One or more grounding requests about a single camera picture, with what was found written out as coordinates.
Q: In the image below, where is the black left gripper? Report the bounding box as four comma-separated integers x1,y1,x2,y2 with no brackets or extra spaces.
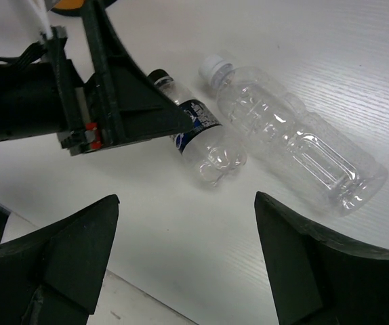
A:
0,1,193,156

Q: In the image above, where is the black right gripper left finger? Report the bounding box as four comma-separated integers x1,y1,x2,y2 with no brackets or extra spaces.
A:
0,194,119,324

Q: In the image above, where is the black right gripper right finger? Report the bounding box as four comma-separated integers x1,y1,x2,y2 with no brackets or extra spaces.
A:
254,192,389,324

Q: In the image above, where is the large clear ribbed bottle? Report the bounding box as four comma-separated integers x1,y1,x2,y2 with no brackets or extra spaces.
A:
199,55,388,216

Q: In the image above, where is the orange cylindrical bin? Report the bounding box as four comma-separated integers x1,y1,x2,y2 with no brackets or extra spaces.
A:
50,0,117,17

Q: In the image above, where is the pepsi label small bottle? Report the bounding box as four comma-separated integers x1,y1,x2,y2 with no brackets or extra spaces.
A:
148,69,247,186

